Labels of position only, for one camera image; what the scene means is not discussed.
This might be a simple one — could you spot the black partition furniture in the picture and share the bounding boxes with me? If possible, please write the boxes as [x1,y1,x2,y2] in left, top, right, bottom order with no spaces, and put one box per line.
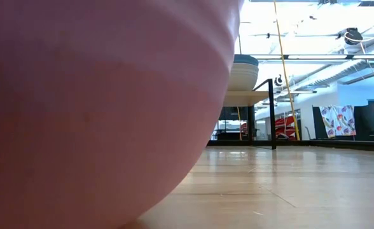
[312,99,374,142]

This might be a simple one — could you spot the dark blue bowl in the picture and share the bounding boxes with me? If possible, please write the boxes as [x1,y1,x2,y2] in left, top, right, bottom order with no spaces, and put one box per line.
[233,54,260,67]

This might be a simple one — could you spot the black ceiling cable reel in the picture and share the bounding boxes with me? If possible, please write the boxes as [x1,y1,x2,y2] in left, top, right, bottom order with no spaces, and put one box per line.
[336,27,364,46]

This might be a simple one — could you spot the off-white bowl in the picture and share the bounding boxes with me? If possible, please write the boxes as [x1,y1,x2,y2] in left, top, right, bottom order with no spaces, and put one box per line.
[227,62,260,92]

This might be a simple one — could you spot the wooden shelf with black legs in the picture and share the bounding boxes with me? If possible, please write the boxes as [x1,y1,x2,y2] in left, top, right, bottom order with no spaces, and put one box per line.
[222,78,277,151]

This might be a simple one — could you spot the yellow hanging cable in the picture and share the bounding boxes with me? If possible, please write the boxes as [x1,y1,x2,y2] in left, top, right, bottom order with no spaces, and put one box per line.
[272,0,301,141]

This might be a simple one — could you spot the red rack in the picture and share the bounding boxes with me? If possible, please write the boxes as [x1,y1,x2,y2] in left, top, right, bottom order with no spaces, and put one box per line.
[275,114,298,139]

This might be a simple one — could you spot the floral patterned cloth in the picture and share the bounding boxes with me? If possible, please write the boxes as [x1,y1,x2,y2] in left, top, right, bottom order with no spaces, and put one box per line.
[319,104,357,139]

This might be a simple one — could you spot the pink bowl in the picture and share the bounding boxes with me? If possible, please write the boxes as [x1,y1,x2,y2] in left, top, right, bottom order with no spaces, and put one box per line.
[0,0,246,229]

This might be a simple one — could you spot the black aluminium table frame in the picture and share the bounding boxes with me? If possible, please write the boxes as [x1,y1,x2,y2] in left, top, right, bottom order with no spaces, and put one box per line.
[205,139,374,153]

